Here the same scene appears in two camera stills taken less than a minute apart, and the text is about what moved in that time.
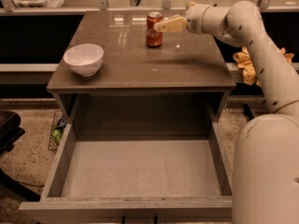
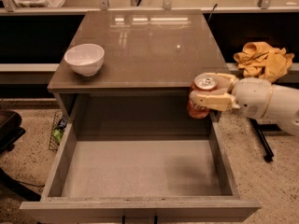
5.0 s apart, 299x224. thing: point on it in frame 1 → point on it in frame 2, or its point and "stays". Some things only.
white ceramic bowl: (84, 59) stays
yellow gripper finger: (191, 3) → (225, 80)
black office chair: (9, 132) stays
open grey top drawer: (135, 156) stays
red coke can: (153, 37) → (203, 82)
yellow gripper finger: (173, 24) → (214, 102)
